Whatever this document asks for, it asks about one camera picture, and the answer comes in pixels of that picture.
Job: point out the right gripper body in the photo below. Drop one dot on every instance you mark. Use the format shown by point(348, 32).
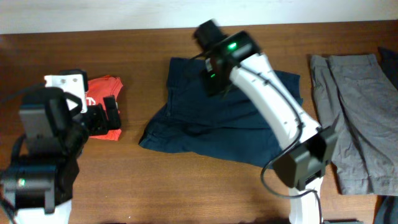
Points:
point(215, 80)

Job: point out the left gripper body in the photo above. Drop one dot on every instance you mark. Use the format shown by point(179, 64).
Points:
point(96, 122)

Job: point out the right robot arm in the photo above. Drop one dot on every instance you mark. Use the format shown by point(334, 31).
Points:
point(297, 172)

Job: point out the dark garment at right edge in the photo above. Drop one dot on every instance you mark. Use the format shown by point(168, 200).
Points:
point(389, 64)

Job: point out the grey shorts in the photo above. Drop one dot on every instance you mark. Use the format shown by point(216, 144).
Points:
point(353, 95)

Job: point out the folded red printed t-shirt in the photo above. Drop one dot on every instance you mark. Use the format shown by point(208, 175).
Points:
point(99, 88)

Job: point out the navy blue shorts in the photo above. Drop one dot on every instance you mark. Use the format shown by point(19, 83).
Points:
point(224, 127)

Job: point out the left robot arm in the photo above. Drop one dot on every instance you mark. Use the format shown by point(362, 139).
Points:
point(38, 184)

